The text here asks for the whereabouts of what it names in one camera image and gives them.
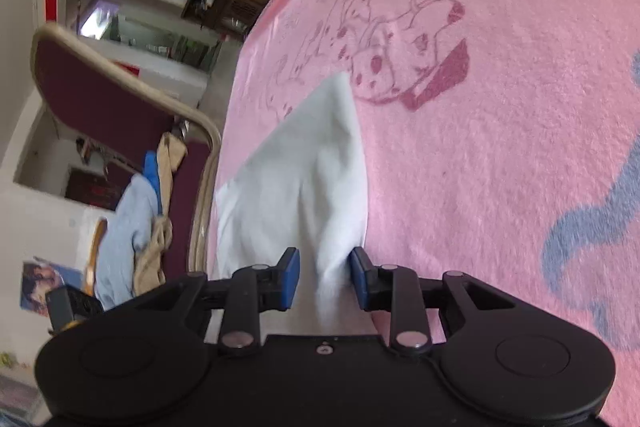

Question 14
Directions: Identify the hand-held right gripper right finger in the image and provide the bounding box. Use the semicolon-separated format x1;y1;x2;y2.
349;247;516;355

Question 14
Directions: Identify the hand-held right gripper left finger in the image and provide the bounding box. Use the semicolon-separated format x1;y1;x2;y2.
135;247;302;356

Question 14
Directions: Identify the white hoodie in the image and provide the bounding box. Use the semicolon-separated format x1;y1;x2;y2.
212;72;371;339

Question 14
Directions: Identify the light blue cloth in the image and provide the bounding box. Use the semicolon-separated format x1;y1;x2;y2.
93;174;162;312

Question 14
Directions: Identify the beige cloth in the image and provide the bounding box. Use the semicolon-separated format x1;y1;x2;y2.
132;132;190;297

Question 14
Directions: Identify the blue item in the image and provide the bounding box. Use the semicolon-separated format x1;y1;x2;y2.
144;150;165;210

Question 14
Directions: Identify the pink printed blanket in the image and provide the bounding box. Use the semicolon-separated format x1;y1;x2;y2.
207;0;640;427

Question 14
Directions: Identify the dark red cabinet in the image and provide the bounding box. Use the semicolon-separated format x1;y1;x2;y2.
64;167;127;214

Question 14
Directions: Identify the black box device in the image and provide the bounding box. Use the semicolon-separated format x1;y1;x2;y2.
45;286;104;334

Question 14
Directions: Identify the portrait picture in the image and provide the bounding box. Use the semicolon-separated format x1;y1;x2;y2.
20;256;83;317

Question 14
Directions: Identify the wooden handle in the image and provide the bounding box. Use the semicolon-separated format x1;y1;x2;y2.
84;218;109;297

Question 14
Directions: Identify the purple chair with beige frame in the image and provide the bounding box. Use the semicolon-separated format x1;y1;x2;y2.
30;23;223;300

